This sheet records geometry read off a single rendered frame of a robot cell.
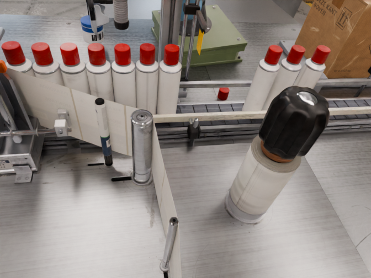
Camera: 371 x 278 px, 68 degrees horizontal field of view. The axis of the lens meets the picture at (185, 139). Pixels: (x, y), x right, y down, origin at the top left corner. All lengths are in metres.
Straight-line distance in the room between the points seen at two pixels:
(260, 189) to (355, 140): 0.54
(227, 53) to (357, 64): 0.46
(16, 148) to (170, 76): 0.35
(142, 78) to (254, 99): 0.30
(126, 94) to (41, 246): 0.35
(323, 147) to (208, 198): 0.43
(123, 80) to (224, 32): 0.58
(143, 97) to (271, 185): 0.36
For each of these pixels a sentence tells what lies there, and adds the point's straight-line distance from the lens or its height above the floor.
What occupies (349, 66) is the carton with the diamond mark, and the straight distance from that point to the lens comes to 1.18.
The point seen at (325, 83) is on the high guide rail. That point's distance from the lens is 0.91.
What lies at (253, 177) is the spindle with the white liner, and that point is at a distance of 0.49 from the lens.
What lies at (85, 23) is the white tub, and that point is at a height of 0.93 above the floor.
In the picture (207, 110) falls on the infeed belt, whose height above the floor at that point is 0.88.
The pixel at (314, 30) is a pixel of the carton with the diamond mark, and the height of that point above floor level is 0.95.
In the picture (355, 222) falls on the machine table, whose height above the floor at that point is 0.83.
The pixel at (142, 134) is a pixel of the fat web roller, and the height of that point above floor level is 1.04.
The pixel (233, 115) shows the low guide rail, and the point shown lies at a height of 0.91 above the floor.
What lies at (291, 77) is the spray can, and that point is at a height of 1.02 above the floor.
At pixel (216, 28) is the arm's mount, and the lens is 1.13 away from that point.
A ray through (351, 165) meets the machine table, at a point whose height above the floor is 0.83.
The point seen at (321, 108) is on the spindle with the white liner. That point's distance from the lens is 0.41.
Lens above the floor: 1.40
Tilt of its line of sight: 48 degrees down
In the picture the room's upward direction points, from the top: 10 degrees clockwise
